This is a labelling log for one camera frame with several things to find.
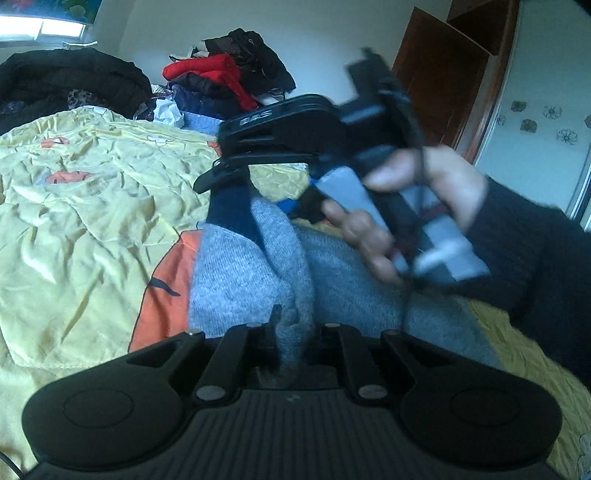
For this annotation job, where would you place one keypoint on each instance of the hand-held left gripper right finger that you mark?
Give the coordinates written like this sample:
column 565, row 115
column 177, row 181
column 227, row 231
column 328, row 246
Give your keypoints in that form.
column 334, row 341

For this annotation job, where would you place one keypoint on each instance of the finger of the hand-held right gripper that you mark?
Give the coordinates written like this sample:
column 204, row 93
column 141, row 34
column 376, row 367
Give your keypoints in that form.
column 309, row 203
column 217, row 175

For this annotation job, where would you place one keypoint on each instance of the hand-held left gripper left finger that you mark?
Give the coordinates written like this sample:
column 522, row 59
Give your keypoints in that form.
column 244, row 341

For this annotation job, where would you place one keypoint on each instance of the navy and grey knit sweater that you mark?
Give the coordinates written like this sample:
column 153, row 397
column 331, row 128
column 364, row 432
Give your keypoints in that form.
column 240, row 277

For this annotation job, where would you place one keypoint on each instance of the dark navy clothes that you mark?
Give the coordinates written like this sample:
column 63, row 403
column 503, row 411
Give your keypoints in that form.
column 203, row 99

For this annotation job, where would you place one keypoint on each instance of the person's right hand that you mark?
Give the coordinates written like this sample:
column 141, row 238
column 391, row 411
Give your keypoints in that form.
column 452, row 180

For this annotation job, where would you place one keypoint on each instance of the light blue knit sweater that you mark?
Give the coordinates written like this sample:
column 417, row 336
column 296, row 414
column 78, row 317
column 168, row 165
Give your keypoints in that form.
column 201, row 123

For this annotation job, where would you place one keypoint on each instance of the black garment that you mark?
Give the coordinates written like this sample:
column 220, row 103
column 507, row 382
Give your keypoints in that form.
column 249, row 55

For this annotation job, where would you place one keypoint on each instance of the white crumpled cloth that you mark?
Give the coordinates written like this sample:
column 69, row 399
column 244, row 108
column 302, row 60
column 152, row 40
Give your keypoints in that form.
column 167, row 110

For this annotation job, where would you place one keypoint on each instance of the red jacket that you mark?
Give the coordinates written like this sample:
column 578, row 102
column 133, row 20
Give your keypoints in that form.
column 207, row 69

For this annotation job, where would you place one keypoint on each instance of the yellow flowered blanket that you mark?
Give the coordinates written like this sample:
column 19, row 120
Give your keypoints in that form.
column 78, row 221

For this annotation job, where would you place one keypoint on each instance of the leopard print cloth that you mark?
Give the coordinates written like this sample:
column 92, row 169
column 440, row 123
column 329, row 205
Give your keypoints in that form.
column 85, row 99

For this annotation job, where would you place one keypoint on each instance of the brown wooden door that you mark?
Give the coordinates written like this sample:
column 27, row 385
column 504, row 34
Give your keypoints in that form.
column 438, row 78

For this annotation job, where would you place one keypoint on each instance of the black coat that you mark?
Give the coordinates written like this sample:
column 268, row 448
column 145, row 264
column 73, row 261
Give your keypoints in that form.
column 69, row 74

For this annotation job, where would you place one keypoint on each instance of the window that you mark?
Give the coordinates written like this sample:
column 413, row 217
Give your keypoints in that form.
column 41, row 31

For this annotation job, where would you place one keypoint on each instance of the white flowered sliding door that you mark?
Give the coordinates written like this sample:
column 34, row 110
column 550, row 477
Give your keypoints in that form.
column 540, row 115

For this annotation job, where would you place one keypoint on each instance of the lotus wall poster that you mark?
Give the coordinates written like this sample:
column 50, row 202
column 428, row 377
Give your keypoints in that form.
column 46, row 8

